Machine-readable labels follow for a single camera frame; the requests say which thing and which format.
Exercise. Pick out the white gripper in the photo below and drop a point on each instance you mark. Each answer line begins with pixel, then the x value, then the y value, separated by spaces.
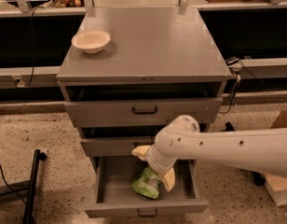
pixel 154 160

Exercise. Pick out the green rice chip bag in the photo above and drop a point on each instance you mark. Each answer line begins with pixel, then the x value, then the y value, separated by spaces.
pixel 147 183

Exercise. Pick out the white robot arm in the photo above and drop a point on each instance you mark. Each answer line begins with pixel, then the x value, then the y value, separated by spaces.
pixel 262 151

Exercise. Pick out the grey middle drawer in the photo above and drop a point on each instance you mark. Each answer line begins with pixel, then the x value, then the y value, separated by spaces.
pixel 115 146

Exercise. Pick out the grey drawer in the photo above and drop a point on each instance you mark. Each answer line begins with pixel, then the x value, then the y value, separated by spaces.
pixel 114 197
pixel 141 112
pixel 115 146

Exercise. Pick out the grey bottom drawer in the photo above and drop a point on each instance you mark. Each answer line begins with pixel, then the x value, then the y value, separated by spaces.
pixel 114 197

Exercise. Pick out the grey top drawer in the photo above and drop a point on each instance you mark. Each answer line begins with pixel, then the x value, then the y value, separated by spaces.
pixel 141 112

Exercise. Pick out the grey drawer cabinet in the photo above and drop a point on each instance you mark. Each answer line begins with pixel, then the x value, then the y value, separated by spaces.
pixel 154 53

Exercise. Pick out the black stand leg right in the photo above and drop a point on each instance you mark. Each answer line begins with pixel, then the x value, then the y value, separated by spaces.
pixel 258 180

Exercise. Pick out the black stand leg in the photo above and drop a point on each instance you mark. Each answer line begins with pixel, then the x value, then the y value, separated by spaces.
pixel 29 206
pixel 258 180

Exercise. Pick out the black stand leg left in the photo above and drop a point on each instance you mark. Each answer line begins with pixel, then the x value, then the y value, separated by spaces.
pixel 29 206

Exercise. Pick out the cardboard box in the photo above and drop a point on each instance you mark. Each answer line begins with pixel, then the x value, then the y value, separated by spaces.
pixel 276 182

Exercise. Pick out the white bowl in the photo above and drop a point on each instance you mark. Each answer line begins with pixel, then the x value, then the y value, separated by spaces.
pixel 91 41

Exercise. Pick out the grey floor bracket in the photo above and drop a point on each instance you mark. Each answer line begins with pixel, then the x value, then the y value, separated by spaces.
pixel 14 188

